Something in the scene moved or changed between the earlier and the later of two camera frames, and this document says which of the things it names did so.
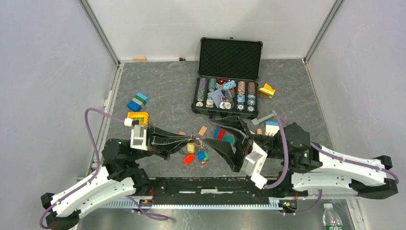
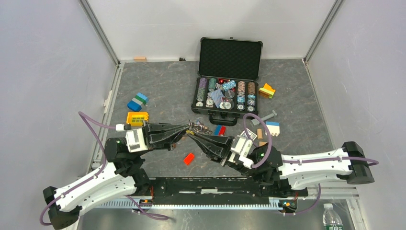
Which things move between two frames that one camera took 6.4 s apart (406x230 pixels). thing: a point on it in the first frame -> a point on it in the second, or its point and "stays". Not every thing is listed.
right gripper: x=224 y=149 -> x=212 y=145
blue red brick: x=219 y=133 stays
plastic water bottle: x=331 y=219 stays
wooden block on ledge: x=140 y=59 stays
